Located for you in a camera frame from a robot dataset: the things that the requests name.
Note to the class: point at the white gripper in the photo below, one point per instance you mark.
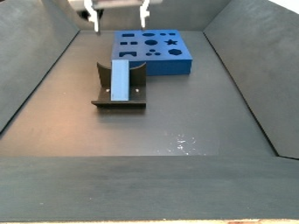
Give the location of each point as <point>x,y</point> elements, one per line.
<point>102,4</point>

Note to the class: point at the light blue rectangular block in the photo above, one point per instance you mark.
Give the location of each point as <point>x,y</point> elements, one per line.
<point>119,80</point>

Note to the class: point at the blue foam shape board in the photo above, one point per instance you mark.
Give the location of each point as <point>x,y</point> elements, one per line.
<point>159,48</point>

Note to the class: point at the black curved fixture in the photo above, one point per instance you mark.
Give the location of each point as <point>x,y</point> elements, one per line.
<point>137,89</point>

